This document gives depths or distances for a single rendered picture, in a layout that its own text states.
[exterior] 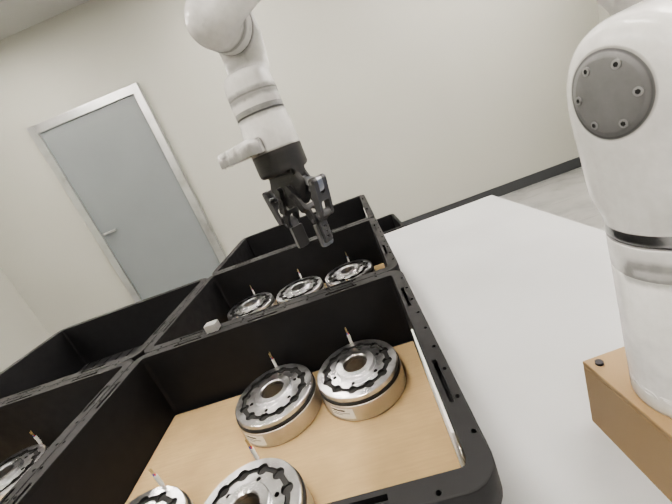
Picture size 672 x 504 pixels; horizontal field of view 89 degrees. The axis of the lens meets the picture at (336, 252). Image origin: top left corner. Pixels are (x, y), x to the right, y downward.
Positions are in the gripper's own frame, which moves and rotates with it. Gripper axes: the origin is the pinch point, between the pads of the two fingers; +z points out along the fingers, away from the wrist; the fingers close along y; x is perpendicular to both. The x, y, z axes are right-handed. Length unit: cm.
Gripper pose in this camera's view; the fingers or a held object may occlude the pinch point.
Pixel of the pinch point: (312, 237)
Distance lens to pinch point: 54.2
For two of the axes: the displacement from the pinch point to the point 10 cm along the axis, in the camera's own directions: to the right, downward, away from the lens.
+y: -6.7, 0.2, 7.5
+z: 3.6, 8.9, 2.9
